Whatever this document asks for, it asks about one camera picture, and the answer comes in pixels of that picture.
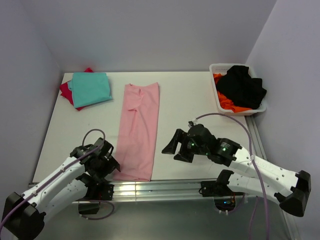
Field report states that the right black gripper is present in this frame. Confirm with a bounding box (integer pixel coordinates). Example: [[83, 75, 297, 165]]
[[161, 128, 209, 163]]

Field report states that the pink t shirt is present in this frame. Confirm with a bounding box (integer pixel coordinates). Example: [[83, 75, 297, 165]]
[[113, 82, 160, 182]]

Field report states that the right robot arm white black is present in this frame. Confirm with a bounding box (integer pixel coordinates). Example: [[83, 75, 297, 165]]
[[161, 124, 311, 217]]

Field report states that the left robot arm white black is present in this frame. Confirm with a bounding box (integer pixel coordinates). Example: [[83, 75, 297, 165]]
[[0, 137, 120, 240]]

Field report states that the orange t shirt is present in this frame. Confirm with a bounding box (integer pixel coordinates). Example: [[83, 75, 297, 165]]
[[212, 72, 252, 113]]

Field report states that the folded teal t shirt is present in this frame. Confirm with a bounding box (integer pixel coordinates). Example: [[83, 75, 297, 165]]
[[67, 72, 113, 108]]

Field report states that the black t shirt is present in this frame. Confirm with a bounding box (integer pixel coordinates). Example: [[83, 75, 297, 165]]
[[214, 65, 267, 110]]

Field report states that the white plastic basket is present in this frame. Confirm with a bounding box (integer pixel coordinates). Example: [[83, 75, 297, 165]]
[[209, 63, 267, 116]]

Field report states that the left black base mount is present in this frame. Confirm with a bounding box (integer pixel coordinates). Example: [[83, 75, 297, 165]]
[[77, 184, 115, 220]]

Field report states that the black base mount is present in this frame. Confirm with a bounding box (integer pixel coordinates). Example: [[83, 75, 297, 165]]
[[77, 184, 115, 220], [198, 180, 245, 214]]

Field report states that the aluminium rail frame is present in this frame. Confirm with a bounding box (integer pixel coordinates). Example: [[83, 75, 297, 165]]
[[12, 117, 301, 240]]

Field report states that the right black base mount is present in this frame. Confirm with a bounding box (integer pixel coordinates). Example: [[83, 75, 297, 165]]
[[198, 180, 245, 214]]

